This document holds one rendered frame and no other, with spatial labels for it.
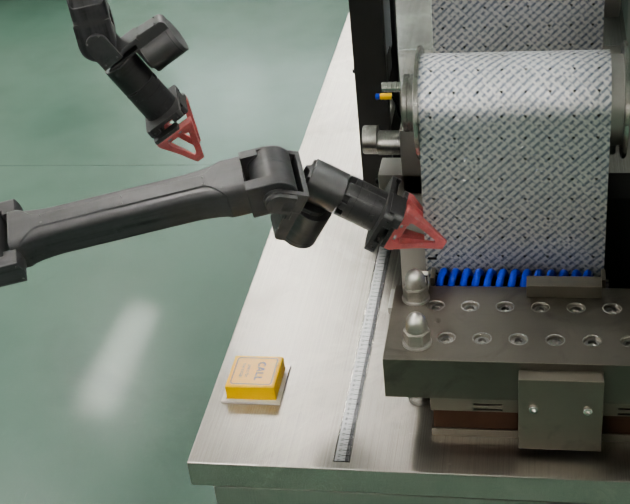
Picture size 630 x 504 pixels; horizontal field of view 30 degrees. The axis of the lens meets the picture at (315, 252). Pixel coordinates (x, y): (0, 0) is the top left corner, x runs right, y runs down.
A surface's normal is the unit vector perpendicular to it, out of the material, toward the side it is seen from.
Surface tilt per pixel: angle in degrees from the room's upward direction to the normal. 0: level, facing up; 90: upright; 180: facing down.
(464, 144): 90
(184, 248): 0
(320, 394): 0
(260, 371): 0
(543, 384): 90
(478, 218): 90
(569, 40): 92
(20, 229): 21
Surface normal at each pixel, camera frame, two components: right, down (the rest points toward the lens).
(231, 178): -0.15, -0.59
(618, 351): -0.09, -0.84
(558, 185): -0.16, 0.55
